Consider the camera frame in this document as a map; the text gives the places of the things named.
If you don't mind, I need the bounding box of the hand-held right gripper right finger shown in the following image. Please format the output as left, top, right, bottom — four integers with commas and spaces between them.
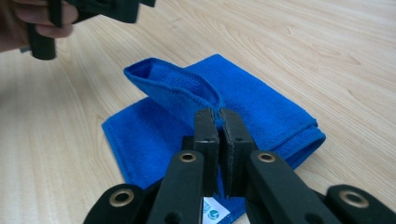
219, 107, 260, 199

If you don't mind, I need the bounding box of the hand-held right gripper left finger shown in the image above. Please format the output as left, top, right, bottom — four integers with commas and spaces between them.
181, 107, 220, 198

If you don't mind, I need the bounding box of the blue towel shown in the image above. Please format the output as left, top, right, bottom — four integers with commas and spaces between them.
101, 53, 327, 224

